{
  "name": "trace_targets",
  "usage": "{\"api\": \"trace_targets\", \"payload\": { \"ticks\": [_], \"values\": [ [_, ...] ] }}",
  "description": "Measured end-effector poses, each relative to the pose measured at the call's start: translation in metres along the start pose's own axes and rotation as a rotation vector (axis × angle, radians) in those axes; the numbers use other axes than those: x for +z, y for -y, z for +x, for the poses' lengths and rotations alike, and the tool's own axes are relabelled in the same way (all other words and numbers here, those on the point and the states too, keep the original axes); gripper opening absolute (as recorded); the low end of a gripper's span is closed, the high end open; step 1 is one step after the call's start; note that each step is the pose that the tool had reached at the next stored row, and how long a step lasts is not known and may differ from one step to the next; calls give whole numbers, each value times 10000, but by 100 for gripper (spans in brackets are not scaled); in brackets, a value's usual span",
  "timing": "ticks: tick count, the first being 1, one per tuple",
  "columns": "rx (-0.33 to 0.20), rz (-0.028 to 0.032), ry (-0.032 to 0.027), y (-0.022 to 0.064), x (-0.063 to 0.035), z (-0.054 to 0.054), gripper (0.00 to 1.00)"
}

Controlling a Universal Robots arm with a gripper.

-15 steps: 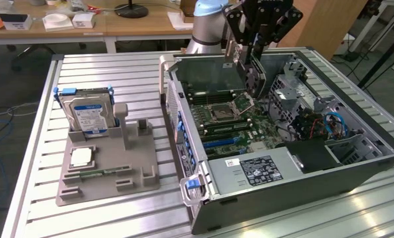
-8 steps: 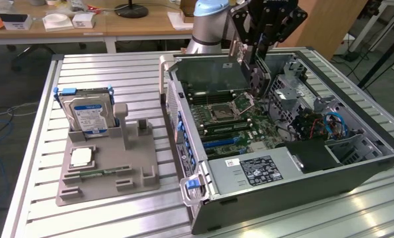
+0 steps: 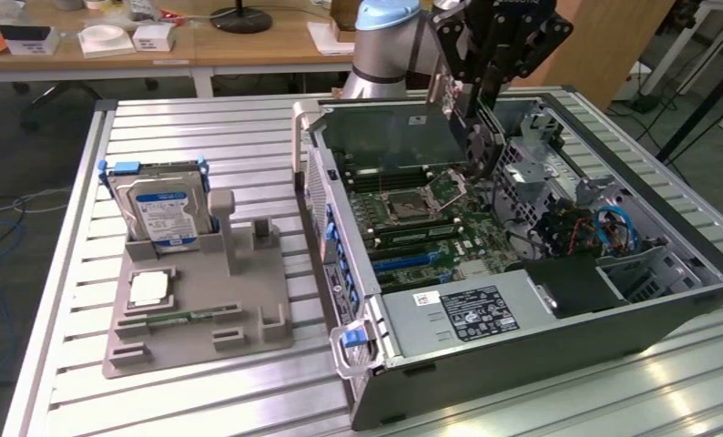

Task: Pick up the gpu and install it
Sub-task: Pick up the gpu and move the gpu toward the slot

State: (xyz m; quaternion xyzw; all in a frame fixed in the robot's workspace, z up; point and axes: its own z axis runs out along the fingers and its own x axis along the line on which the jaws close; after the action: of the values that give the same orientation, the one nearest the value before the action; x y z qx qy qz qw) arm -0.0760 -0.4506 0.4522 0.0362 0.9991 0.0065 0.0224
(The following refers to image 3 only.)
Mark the metal disk bay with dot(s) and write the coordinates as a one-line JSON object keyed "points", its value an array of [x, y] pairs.
{"points": [[640, 273]]}

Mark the wooden cabinet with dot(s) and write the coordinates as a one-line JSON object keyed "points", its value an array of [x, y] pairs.
{"points": [[616, 45]]}

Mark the white box round hollow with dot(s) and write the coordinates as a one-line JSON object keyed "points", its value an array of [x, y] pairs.
{"points": [[105, 43]]}

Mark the black office chair base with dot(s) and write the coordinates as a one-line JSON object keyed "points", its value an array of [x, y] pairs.
{"points": [[50, 98]]}

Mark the RAM stick with label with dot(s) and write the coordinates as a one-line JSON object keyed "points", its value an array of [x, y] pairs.
{"points": [[421, 237]]}

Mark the grey power supply unit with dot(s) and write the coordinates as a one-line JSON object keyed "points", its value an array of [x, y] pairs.
{"points": [[421, 328]]}

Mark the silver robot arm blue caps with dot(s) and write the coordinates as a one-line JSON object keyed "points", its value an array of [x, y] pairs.
{"points": [[385, 59]]}

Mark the wooden desk white frame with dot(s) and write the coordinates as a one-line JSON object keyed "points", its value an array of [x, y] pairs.
{"points": [[44, 61], [263, 45]]}

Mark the grey cup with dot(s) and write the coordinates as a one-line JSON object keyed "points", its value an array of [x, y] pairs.
{"points": [[68, 4]]}

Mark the white paper label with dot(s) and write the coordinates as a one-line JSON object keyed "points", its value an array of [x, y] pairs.
{"points": [[169, 61]]}

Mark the white tape roll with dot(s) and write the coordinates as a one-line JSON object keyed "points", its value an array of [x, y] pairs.
{"points": [[98, 3]]}

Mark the blue case latch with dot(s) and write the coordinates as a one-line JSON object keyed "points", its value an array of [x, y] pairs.
{"points": [[353, 339]]}

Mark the grey parts rack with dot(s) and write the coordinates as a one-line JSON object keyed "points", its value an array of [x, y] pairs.
{"points": [[215, 291]]}

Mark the red packet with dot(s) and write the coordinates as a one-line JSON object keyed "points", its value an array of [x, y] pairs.
{"points": [[172, 16]]}

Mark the green RAM stick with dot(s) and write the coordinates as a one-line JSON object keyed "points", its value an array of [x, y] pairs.
{"points": [[179, 316]]}

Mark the black slanted pole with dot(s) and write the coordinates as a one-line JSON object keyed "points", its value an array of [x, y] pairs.
{"points": [[699, 109]]}

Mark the CPU socket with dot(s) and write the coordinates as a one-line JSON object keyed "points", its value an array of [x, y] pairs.
{"points": [[409, 207]]}

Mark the grey case corner post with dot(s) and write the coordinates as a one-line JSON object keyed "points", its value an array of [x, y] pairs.
{"points": [[297, 145]]}

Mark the metal socket cover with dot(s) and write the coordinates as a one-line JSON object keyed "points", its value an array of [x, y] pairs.
{"points": [[445, 196]]}

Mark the graphics card with black fan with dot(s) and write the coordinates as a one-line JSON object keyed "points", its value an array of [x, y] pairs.
{"points": [[481, 145]]}

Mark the blue expansion slot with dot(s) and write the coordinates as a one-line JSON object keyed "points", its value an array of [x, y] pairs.
{"points": [[405, 261]]}

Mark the silver CPU chip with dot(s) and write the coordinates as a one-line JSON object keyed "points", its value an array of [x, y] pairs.
{"points": [[149, 291]]}

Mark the small white box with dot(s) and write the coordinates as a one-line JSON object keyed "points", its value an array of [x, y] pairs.
{"points": [[153, 41]]}

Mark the green motherboard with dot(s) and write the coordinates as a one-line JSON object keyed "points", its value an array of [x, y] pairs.
{"points": [[476, 246]]}

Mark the black round lamp base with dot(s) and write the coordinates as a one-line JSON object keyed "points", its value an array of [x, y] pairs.
{"points": [[241, 22]]}

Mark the hard disk in blue caddy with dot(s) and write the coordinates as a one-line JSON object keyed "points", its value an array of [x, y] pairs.
{"points": [[160, 214]]}

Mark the black open PC case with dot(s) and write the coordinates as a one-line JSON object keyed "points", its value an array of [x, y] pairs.
{"points": [[519, 364]]}

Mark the brown cardboard box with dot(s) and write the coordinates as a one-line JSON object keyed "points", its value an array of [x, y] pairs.
{"points": [[343, 16]]}

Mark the white box on floor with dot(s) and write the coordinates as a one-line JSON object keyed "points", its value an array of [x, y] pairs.
{"points": [[631, 84]]}

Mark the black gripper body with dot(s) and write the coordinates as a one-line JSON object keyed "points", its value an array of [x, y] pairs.
{"points": [[507, 23]]}

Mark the white box black lid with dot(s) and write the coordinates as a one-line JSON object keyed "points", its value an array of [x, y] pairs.
{"points": [[32, 45]]}

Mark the white paper booklet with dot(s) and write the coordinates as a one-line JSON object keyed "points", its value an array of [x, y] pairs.
{"points": [[327, 41]]}

